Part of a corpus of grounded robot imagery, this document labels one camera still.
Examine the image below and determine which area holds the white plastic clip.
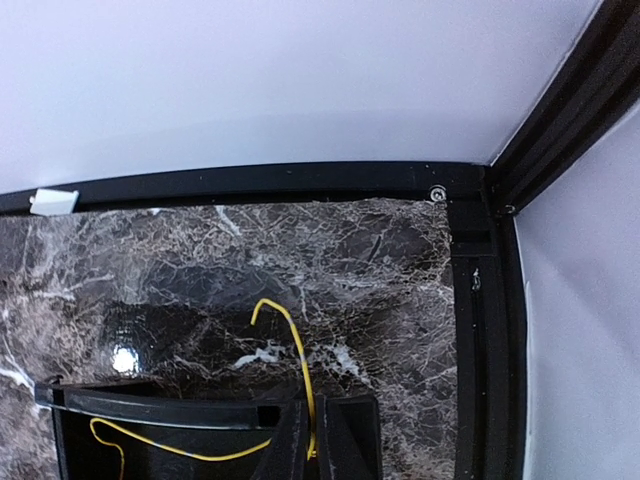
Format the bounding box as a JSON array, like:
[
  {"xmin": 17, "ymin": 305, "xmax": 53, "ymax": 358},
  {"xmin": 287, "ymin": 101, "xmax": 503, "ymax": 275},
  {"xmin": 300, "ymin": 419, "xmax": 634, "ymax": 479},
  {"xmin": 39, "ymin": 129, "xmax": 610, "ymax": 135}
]
[{"xmin": 29, "ymin": 188, "xmax": 79, "ymax": 217}]

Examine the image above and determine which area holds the black rear frame rail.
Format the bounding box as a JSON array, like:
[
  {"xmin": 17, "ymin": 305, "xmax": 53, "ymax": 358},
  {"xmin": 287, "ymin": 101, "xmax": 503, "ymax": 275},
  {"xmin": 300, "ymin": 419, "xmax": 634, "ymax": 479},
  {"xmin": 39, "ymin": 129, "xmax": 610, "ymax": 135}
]
[{"xmin": 0, "ymin": 159, "xmax": 489, "ymax": 214}]

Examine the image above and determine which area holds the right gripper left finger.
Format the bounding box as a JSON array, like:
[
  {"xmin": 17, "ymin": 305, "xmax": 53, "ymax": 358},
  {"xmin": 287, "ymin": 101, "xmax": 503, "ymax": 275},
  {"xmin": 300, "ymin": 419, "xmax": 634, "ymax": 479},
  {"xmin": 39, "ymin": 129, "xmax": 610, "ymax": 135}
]
[{"xmin": 252, "ymin": 400, "xmax": 310, "ymax": 480}]

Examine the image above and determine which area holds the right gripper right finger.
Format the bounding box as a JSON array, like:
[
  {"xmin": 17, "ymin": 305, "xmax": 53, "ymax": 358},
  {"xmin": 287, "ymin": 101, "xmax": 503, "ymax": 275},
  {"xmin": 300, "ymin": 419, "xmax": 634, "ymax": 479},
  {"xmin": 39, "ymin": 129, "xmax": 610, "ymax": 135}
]
[{"xmin": 316, "ymin": 395, "xmax": 373, "ymax": 479}]

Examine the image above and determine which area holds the pale yellow thin cable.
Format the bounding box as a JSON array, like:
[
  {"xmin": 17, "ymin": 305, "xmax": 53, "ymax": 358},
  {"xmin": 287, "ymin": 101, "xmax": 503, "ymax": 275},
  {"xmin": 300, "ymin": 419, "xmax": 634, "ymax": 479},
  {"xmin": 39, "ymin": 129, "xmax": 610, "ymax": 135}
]
[{"xmin": 89, "ymin": 298, "xmax": 319, "ymax": 480}]

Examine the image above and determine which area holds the black three-compartment bin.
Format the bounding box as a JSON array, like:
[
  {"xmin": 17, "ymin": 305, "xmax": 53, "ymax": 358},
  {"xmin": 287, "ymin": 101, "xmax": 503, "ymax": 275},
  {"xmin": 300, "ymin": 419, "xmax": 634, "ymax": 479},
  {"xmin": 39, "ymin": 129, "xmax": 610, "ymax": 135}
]
[{"xmin": 35, "ymin": 377, "xmax": 383, "ymax": 479}]

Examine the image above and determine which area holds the right black frame post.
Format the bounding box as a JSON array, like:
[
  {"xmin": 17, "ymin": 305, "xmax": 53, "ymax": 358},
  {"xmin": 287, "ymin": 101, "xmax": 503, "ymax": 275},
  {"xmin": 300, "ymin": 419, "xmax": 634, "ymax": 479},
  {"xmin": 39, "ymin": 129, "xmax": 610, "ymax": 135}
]
[{"xmin": 486, "ymin": 1, "xmax": 639, "ymax": 216}]

